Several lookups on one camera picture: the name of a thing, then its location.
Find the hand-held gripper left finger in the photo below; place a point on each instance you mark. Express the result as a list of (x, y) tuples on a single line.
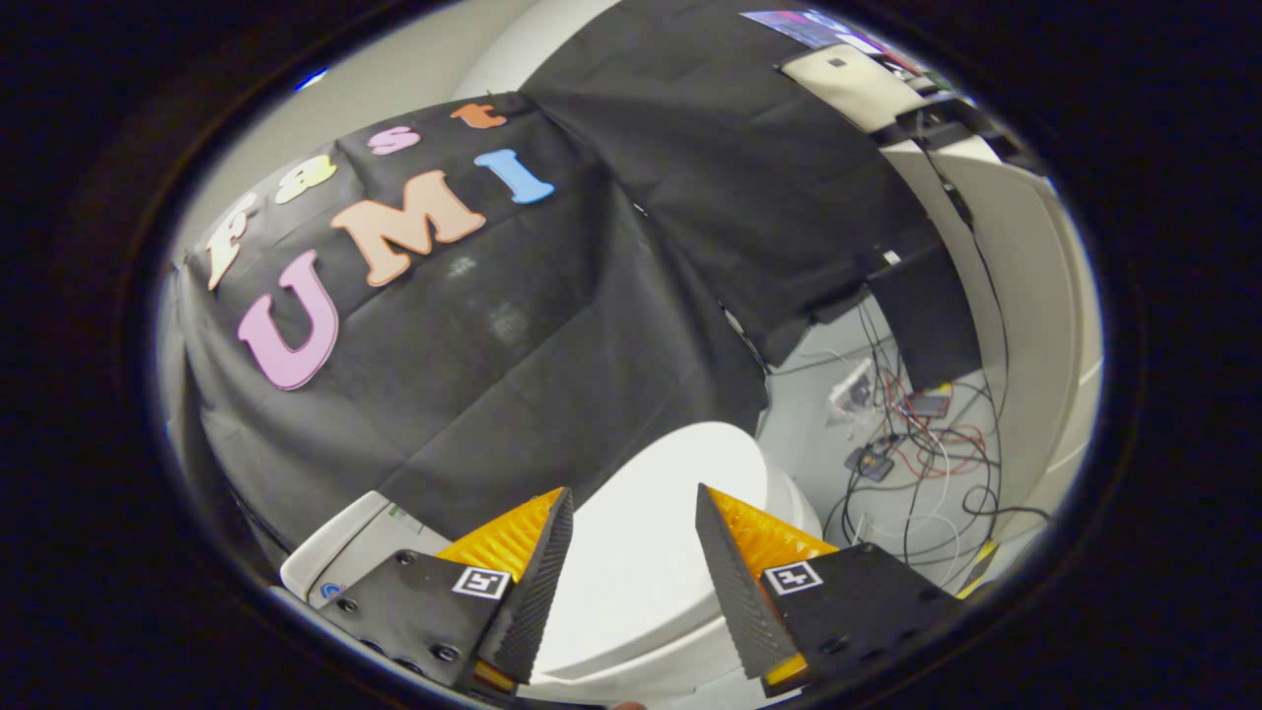
[(537, 592)]

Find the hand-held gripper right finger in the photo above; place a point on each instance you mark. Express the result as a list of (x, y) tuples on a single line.
[(735, 592)]

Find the white toilet lid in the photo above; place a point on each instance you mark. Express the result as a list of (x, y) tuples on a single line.
[(641, 532)]

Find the white toilet body with tank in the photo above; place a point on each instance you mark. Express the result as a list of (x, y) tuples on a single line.
[(365, 542)]

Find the small dark grey device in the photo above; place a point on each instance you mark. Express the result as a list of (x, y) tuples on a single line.
[(870, 463)]

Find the clear plastic bag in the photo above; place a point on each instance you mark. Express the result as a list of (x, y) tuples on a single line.
[(853, 392)]

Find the yellow floor tape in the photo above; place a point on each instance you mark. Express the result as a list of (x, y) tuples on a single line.
[(978, 570)]

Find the small flat grey device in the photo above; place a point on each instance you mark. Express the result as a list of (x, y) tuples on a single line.
[(927, 405)]

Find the black backdrop cloth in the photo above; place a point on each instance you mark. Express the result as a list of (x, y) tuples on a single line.
[(493, 325)]

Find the black box with white label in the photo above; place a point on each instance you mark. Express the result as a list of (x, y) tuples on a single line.
[(932, 316)]

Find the beige panel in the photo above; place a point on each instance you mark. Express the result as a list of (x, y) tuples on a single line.
[(848, 89)]

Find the colourful wall poster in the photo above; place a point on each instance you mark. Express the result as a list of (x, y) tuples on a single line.
[(808, 28)]

